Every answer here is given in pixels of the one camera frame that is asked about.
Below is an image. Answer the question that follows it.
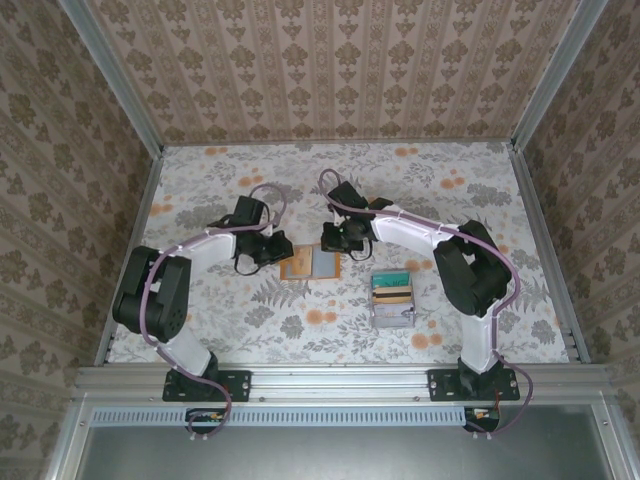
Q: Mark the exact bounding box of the beige card with black stripe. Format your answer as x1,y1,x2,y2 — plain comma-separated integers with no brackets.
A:
372,284,414,306

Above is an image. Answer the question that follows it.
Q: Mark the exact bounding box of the floral patterned table cover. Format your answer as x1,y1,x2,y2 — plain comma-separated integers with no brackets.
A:
107,142,571,365

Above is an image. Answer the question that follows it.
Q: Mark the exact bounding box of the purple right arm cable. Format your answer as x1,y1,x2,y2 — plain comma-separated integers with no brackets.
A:
319,168,534,442

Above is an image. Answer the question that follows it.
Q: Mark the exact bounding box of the aluminium side rail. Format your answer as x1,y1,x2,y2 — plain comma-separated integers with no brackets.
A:
508,141,592,365
94,149,165,365

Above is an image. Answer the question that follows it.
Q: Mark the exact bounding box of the teal card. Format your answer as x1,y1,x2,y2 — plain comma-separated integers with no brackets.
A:
372,271,412,289

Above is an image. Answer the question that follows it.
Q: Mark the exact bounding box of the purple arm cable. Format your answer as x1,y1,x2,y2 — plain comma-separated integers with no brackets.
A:
319,168,534,442
141,183,292,442

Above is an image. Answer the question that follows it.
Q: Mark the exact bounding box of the grey slotted cable duct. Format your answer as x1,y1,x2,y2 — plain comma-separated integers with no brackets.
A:
92,405,501,426

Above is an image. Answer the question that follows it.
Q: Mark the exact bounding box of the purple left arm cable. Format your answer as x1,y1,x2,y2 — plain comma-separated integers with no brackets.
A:
141,183,292,442

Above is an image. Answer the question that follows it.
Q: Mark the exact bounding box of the grey metal panel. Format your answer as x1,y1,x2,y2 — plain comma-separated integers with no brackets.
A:
74,424,611,480

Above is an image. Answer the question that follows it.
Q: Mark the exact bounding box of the black power connector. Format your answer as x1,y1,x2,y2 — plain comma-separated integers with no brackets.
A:
185,407,227,427
462,406,501,432

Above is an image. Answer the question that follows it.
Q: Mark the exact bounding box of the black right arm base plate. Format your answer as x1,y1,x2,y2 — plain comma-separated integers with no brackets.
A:
427,368,520,403

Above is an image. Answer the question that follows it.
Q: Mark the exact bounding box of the aluminium frame post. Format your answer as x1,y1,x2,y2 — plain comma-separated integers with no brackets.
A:
509,0,609,151
59,0,166,157

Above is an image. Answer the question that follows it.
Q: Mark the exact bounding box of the aluminium mounting rail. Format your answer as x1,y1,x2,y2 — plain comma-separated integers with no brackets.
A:
74,364,614,401

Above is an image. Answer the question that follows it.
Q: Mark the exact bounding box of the clear plastic card box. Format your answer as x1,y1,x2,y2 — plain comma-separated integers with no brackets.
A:
368,270,418,330

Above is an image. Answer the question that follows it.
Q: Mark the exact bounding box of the tan orange patterned card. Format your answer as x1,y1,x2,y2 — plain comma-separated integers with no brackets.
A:
286,247,313,279

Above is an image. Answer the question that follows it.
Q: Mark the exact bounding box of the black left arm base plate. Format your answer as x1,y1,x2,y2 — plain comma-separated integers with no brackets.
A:
162,368,251,403

